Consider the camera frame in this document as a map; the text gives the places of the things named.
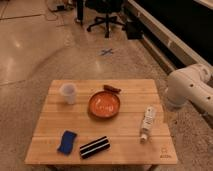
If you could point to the white plastic bottle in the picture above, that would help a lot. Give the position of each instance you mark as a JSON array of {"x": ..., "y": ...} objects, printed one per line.
[{"x": 147, "y": 123}]

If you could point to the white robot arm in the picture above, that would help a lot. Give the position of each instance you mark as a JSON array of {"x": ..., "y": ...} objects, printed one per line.
[{"x": 190, "y": 84}]

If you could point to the brown sausage-shaped object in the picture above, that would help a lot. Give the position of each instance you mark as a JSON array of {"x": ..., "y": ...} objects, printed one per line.
[{"x": 111, "y": 88}]

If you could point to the orange round plate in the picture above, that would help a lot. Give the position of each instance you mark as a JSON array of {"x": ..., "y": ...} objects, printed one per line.
[{"x": 104, "y": 104}]

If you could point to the translucent plastic cup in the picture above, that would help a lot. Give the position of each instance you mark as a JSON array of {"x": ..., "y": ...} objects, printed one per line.
[{"x": 68, "y": 91}]

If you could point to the wooden table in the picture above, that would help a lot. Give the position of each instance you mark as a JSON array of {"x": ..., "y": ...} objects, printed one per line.
[{"x": 122, "y": 131}]

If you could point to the black box on floor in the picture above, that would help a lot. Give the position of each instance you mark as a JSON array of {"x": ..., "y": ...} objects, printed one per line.
[{"x": 133, "y": 31}]

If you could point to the blue sponge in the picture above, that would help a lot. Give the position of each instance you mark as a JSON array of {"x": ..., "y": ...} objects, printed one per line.
[{"x": 67, "y": 141}]

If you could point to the black white striped block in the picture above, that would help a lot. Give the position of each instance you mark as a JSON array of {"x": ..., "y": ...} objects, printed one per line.
[{"x": 94, "y": 147}]

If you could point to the black office chair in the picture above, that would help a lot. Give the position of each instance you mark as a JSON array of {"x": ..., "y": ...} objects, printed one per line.
[{"x": 105, "y": 7}]

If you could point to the long wall bench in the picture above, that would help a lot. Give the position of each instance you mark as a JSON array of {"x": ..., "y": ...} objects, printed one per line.
[{"x": 184, "y": 52}]

